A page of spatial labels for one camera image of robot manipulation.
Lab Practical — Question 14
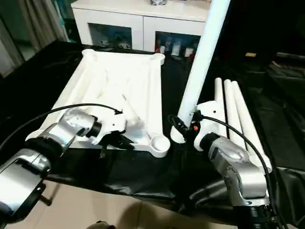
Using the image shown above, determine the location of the white cabinet with glass doors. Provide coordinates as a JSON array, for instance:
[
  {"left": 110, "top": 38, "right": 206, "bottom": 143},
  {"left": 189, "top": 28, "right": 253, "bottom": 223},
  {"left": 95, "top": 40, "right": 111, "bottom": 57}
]
[{"left": 71, "top": 0, "right": 210, "bottom": 58}]

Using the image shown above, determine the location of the white plastic table top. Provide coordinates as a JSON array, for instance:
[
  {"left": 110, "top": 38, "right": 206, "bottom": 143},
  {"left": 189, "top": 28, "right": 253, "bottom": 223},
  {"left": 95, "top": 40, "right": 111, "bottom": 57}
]
[{"left": 25, "top": 48, "right": 171, "bottom": 158}]

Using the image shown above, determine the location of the dark cabinet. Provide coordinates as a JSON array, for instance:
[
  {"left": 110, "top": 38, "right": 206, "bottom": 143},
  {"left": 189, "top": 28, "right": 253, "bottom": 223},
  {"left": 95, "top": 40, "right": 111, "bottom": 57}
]
[{"left": 224, "top": 0, "right": 305, "bottom": 62}]

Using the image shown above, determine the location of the black plastic mat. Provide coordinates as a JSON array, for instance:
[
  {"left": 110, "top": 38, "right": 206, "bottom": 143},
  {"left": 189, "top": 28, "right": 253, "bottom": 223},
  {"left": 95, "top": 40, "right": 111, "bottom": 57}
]
[{"left": 0, "top": 39, "right": 305, "bottom": 227}]

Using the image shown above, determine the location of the white plastic table leg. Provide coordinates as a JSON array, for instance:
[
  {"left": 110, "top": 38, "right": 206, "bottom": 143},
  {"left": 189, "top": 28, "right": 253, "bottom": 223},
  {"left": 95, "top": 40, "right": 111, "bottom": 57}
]
[
  {"left": 170, "top": 0, "right": 231, "bottom": 144},
  {"left": 231, "top": 81, "right": 272, "bottom": 172},
  {"left": 213, "top": 77, "right": 227, "bottom": 138},
  {"left": 223, "top": 80, "right": 248, "bottom": 153}
]

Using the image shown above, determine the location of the black right camera cable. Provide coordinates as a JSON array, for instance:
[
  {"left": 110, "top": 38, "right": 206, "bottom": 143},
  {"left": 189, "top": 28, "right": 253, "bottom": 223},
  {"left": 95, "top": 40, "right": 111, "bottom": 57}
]
[{"left": 202, "top": 115, "right": 286, "bottom": 229}]

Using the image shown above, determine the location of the grey curtain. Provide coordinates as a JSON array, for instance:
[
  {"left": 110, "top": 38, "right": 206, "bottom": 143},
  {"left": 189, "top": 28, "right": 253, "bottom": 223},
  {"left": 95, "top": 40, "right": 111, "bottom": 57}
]
[{"left": 19, "top": 0, "right": 67, "bottom": 46}]

